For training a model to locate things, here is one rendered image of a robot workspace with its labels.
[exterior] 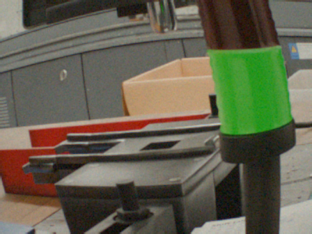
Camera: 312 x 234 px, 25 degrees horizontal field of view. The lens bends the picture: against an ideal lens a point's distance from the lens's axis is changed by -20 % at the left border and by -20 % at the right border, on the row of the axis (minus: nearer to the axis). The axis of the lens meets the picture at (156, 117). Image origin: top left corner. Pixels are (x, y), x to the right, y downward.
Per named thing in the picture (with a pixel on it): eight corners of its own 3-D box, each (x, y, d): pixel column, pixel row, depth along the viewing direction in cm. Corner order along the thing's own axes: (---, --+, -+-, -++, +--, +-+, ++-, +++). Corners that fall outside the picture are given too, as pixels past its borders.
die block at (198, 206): (164, 210, 77) (151, 135, 75) (258, 199, 73) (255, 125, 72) (83, 271, 58) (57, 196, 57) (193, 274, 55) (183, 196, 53)
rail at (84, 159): (64, 182, 66) (57, 154, 65) (217, 176, 61) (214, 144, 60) (61, 184, 65) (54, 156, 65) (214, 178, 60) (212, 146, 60)
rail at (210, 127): (98, 160, 73) (92, 133, 72) (243, 148, 68) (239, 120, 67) (95, 162, 72) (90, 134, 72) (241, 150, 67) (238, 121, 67)
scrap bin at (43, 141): (38, 172, 100) (28, 128, 99) (223, 164, 91) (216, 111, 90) (4, 193, 89) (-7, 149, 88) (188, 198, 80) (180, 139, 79)
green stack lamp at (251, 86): (232, 116, 37) (219, 44, 36) (297, 110, 36) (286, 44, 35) (209, 138, 34) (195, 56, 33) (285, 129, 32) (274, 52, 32)
